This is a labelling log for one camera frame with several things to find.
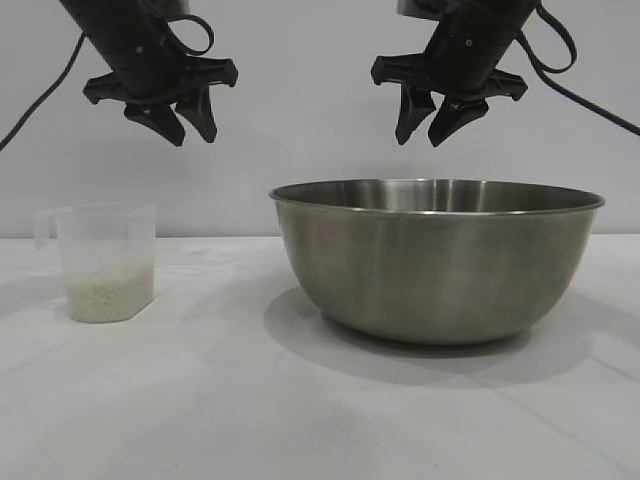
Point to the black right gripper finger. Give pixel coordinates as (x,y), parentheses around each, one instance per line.
(457,120)
(412,112)

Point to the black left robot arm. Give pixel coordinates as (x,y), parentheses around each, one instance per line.
(107,20)

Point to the white uncooked rice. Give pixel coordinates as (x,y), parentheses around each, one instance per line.
(110,295)

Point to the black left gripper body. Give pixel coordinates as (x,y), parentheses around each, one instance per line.
(142,65)

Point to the stainless steel mixing bowl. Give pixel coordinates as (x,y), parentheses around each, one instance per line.
(435,270)

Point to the clear plastic measuring cup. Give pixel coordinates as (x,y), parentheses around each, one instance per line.
(107,240)

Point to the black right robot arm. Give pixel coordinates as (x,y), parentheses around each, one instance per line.
(490,12)

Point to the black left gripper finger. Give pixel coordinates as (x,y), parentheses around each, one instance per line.
(202,117)
(160,122)

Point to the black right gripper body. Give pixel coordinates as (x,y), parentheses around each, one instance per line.
(465,60)

